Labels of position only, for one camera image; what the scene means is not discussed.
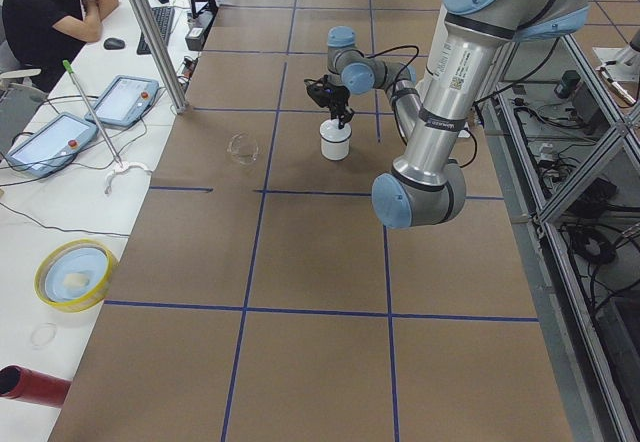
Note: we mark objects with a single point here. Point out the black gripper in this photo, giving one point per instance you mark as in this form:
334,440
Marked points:
337,98

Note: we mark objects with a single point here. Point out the aluminium frame rail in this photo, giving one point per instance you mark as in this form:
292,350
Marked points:
563,121

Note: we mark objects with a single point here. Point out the teach pendant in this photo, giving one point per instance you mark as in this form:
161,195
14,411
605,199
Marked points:
53,146
125,100

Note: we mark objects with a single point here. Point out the near teach pendant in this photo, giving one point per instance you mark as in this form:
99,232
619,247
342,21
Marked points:
53,146

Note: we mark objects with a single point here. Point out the far teach pendant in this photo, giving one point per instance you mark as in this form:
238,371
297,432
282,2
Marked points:
125,100

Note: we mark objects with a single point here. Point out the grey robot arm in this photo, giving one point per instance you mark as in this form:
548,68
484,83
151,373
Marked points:
351,72
425,185

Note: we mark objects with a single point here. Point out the red cylinder tube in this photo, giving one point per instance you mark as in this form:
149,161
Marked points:
29,386

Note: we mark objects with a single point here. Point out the seated person black shirt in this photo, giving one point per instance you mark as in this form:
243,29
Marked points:
44,33

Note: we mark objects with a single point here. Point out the aluminium frame post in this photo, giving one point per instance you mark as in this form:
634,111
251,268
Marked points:
149,28

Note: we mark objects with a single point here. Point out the metal reacher grabber tool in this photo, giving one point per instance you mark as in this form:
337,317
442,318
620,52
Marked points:
120,166

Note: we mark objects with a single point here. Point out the black computer mouse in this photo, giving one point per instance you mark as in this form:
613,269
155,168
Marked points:
113,43

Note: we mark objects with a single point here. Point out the white enamel mug lid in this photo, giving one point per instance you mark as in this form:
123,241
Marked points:
331,133

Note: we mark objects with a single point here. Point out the white enamel mug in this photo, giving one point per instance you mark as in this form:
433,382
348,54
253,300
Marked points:
335,152

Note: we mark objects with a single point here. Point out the yellow tape roll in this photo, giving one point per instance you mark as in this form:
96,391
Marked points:
75,276

